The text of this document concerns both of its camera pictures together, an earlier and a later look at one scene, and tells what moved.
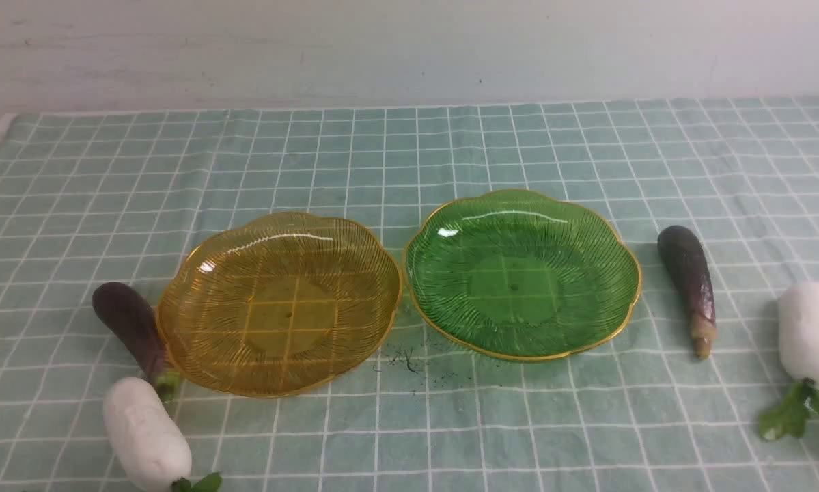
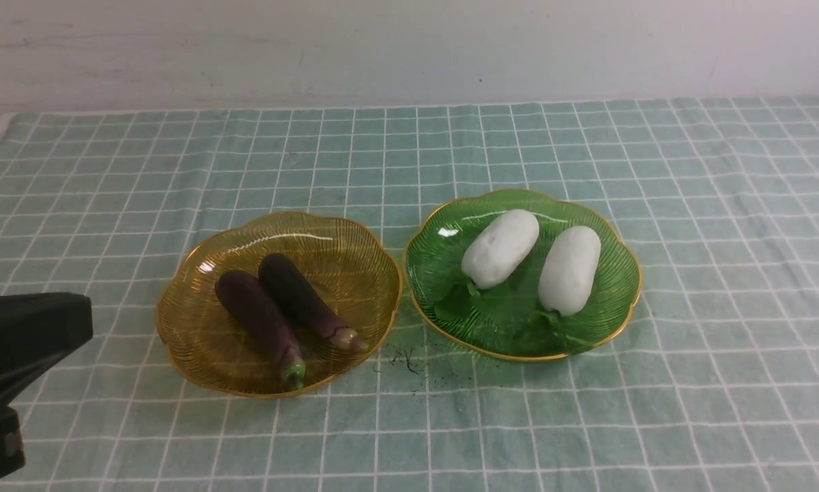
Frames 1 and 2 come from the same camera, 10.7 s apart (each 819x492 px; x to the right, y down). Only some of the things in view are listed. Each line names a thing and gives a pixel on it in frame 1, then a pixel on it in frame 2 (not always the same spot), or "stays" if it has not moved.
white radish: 146,435 → 497,247
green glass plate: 522,275 stays
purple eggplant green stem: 132,320 → 246,300
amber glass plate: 283,305 stays
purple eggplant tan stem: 686,264 → 283,277
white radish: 812,342 → 567,277
